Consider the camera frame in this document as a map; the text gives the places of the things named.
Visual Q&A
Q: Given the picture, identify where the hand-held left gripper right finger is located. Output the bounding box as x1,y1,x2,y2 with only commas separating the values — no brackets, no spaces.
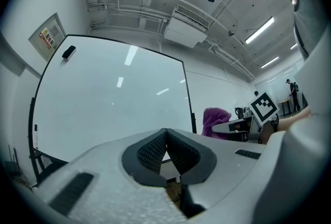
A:
165,128,271,210

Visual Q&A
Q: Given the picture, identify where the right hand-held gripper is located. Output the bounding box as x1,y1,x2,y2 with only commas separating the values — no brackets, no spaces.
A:
212,91,280,144

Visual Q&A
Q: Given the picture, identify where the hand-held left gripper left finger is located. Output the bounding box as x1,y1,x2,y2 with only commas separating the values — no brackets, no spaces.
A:
33,128,187,224

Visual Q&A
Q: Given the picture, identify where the purple cloth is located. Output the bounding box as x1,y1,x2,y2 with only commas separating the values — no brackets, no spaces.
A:
201,107,232,139

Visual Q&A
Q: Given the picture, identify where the large whiteboard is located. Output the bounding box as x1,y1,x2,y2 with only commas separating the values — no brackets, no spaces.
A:
27,34,197,185

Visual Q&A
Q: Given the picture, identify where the person's right forearm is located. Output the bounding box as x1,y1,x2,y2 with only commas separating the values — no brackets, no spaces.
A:
278,105,311,132

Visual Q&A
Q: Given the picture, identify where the black whiteboard eraser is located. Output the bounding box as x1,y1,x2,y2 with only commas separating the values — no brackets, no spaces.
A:
61,46,77,60

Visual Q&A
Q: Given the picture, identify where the background wooden table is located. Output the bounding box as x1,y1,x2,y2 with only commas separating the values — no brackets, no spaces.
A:
278,98,294,117

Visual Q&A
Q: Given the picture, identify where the black router with antennas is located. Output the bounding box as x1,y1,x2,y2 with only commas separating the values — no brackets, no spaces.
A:
4,144,23,174

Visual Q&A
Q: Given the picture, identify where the white ceiling air conditioner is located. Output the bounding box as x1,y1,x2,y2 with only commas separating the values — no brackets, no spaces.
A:
163,5,210,49

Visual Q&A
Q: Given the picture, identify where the group of white ceiling pipes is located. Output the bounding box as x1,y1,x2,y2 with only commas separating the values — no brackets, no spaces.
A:
84,0,257,81

